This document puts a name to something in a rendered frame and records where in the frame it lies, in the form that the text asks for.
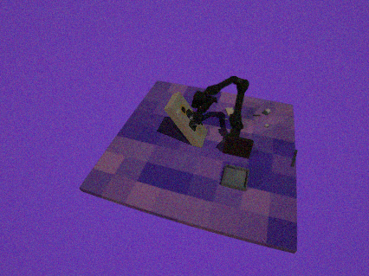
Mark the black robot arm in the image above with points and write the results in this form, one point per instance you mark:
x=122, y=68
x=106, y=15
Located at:
x=235, y=118

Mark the beige flat panel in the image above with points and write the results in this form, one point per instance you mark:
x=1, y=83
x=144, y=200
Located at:
x=179, y=111

